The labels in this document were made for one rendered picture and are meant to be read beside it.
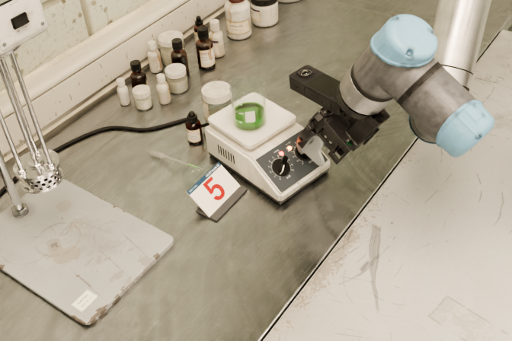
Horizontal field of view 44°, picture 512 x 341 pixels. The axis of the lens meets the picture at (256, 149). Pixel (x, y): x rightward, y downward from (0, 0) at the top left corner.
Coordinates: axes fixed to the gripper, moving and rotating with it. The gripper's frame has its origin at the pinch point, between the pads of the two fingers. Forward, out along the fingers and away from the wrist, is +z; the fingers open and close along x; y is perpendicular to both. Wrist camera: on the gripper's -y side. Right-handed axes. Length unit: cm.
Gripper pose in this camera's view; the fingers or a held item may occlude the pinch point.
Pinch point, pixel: (304, 144)
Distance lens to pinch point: 110.7
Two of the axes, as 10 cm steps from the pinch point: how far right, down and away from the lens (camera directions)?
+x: 7.3, -4.7, 4.9
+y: 6.1, 7.7, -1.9
